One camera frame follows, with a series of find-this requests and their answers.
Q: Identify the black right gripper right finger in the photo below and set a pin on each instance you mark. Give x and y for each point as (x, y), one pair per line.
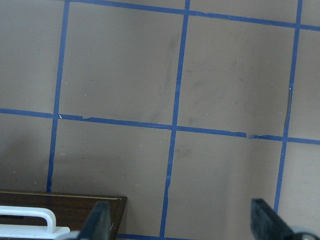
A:
(265, 223)

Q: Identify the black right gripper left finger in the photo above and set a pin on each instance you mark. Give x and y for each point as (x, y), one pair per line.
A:
(98, 223)

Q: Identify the wooden drawer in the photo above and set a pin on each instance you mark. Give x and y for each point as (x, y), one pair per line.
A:
(71, 210)

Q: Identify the white drawer handle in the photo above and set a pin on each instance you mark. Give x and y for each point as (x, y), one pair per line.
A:
(33, 223)

